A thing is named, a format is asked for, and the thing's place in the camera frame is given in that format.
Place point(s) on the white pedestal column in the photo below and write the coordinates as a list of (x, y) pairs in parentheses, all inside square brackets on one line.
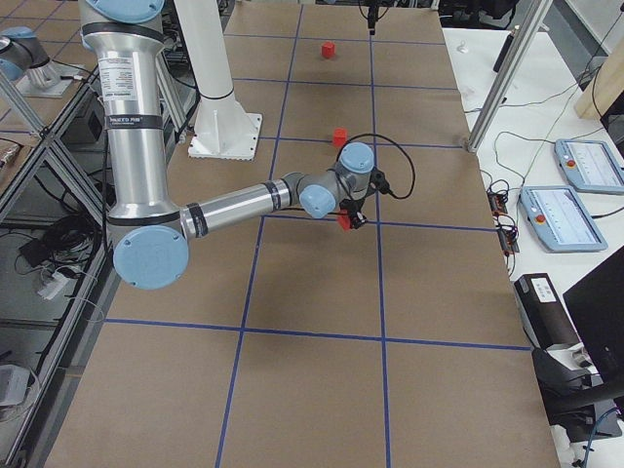
[(222, 127)]

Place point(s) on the black box with label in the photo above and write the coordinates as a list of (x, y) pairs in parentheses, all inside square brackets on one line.
[(543, 313)]

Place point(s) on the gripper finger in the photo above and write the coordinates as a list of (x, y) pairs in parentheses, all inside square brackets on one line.
[(372, 18), (358, 220)]

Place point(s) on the red block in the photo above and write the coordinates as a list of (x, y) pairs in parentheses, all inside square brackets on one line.
[(344, 221), (328, 50), (339, 137)]

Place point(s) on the teach pendant near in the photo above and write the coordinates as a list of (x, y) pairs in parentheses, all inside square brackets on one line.
[(560, 220)]

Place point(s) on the aluminium frame post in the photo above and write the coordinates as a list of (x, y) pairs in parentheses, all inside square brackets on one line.
[(503, 80)]

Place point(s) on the black monitor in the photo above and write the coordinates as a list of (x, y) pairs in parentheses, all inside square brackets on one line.
[(595, 305)]

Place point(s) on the teach pendant far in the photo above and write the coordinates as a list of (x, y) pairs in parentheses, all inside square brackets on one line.
[(590, 166)]

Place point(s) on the teach pendant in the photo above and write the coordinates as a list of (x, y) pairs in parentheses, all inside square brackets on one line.
[(590, 166), (560, 220)]

